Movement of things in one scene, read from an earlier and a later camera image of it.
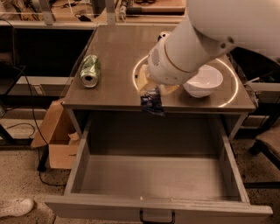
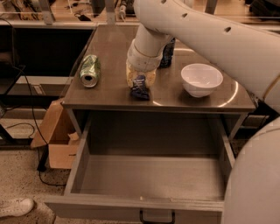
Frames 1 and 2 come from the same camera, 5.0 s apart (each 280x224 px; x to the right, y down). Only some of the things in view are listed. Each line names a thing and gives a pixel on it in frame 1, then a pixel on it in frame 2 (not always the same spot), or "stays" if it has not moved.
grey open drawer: [181, 164] stays
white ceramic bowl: [202, 83] stays
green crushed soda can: [89, 71] stays
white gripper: [164, 67] to [142, 61]
